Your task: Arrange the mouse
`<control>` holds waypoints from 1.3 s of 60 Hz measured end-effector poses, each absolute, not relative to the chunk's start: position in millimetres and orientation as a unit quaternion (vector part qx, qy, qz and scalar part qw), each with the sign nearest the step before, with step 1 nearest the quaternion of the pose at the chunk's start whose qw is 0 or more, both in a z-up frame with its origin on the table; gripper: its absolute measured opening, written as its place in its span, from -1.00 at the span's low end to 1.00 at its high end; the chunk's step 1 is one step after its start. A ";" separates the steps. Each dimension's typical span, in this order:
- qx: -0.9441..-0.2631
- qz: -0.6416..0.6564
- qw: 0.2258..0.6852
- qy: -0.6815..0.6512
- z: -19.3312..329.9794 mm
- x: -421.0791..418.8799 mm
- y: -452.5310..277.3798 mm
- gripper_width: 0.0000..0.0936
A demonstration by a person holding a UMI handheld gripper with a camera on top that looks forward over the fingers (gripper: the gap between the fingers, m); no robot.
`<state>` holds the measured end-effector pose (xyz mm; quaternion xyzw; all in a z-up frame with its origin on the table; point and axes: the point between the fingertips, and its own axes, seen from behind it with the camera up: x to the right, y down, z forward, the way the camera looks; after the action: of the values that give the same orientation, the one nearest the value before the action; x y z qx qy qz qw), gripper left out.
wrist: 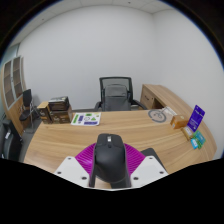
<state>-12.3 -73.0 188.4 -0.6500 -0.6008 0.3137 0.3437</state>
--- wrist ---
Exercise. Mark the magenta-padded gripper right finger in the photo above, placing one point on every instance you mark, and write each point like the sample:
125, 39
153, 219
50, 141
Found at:
145, 168

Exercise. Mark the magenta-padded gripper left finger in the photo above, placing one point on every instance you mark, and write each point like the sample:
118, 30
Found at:
75, 168

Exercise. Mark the dark grey computer mouse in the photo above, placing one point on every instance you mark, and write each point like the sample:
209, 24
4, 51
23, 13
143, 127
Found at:
110, 160

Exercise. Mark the green and purple printed sheet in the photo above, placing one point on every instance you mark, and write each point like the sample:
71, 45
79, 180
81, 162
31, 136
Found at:
86, 119

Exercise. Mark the wide brown cardboard box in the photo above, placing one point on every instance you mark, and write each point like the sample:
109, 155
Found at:
61, 116

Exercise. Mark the white sheet with round print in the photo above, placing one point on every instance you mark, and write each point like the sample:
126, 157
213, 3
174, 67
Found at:
157, 115

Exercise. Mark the cyan packet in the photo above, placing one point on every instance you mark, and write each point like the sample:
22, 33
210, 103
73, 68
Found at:
194, 144

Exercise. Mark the flat tan box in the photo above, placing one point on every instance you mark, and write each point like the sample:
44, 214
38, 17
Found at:
186, 132

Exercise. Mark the small plain brown box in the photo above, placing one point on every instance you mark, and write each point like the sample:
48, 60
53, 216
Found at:
179, 122

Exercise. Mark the green packet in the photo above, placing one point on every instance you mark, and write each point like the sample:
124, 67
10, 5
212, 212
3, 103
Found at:
200, 139

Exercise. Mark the open black box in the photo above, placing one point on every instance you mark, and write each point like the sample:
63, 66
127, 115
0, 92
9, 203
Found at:
59, 103

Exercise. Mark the large black armchair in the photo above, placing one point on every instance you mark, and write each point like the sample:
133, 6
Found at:
10, 143

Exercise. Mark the purple standing card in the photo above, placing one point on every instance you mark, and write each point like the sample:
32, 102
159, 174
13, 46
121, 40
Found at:
196, 118

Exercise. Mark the wooden side desk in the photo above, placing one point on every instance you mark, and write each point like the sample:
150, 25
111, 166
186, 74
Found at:
160, 95

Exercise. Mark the black mesh office chair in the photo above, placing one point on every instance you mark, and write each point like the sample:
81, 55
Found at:
116, 96

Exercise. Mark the wooden shelf cabinet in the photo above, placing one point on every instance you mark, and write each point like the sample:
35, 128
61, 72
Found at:
13, 110

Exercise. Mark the black metal-legged visitor chair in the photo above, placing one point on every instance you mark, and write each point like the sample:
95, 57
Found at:
26, 98

